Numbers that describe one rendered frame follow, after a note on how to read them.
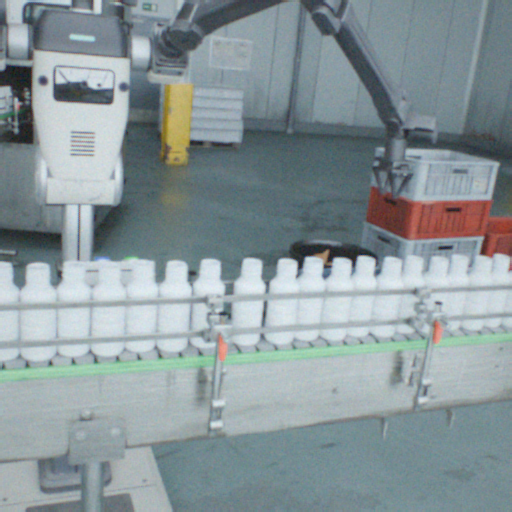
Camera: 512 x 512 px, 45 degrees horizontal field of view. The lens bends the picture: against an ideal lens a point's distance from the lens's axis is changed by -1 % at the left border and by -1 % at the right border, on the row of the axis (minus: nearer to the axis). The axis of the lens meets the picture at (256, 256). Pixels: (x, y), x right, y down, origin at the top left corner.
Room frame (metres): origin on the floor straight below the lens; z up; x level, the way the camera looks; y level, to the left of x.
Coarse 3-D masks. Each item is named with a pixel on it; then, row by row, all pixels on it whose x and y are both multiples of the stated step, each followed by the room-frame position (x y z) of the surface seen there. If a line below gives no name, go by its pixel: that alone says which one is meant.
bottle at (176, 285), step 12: (168, 264) 1.06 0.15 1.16; (180, 264) 1.08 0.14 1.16; (168, 276) 1.05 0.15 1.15; (180, 276) 1.05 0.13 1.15; (168, 288) 1.04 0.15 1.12; (180, 288) 1.04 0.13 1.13; (168, 312) 1.03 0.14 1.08; (180, 312) 1.04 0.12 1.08; (156, 324) 1.06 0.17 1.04; (168, 324) 1.03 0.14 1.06; (180, 324) 1.04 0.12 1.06; (168, 348) 1.03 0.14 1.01; (180, 348) 1.04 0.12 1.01
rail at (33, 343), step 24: (408, 288) 1.21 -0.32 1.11; (432, 288) 1.24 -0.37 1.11; (456, 288) 1.26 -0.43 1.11; (480, 288) 1.28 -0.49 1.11; (504, 288) 1.31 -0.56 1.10; (264, 312) 1.17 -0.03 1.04; (504, 312) 1.32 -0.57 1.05; (120, 336) 0.99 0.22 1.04; (144, 336) 1.01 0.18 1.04; (168, 336) 1.02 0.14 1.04; (192, 336) 1.04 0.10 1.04
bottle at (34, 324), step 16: (32, 272) 0.95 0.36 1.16; (48, 272) 0.97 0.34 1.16; (32, 288) 0.95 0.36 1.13; (48, 288) 0.97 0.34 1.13; (32, 320) 0.94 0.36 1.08; (48, 320) 0.95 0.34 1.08; (32, 336) 0.94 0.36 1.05; (48, 336) 0.95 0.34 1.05; (32, 352) 0.94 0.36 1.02; (48, 352) 0.95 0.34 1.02
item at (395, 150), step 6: (390, 144) 1.64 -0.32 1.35; (396, 144) 1.63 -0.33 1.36; (402, 144) 1.63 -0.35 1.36; (384, 150) 1.66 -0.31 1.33; (390, 150) 1.64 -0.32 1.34; (396, 150) 1.63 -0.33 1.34; (402, 150) 1.64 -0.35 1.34; (384, 156) 1.65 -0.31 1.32; (390, 156) 1.64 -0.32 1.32; (396, 156) 1.63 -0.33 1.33; (402, 156) 1.64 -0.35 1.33; (390, 162) 1.61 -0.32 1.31; (396, 162) 1.60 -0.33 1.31; (402, 162) 1.61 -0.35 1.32; (408, 162) 1.62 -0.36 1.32
